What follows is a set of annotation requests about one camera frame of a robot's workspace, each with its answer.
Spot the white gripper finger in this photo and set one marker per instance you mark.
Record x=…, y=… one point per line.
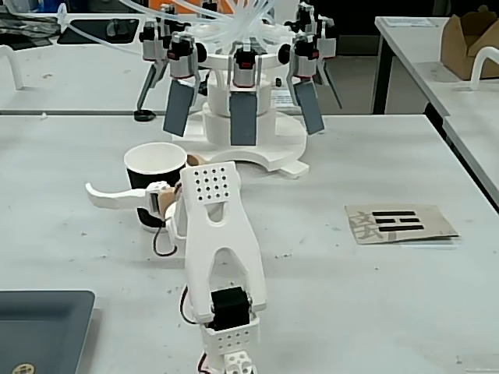
x=117, y=196

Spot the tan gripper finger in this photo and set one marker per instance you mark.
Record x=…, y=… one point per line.
x=196, y=160

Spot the black paper cup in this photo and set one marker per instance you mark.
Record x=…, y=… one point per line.
x=140, y=179

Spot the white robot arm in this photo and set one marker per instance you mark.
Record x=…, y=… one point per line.
x=222, y=233

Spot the grey dispenser unit with plate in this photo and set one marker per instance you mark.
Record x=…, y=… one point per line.
x=312, y=109
x=326, y=43
x=242, y=121
x=179, y=109
x=150, y=46

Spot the small black round cap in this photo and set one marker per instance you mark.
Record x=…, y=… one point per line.
x=142, y=115

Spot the white round machine base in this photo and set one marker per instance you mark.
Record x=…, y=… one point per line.
x=288, y=136

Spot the white printed label sheet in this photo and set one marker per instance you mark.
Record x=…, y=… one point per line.
x=282, y=99

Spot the clear plastic tube bundle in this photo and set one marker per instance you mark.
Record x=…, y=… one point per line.
x=241, y=23

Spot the dark grey plastic tray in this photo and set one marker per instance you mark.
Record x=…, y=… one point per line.
x=47, y=331

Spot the black flat tray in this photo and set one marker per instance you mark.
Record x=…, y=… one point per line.
x=89, y=33

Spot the white table with black leg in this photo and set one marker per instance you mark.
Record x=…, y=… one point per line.
x=382, y=78

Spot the cardboard card with black bars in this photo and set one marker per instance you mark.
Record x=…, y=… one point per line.
x=429, y=218

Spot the brown cardboard box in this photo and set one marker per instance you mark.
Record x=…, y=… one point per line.
x=456, y=46

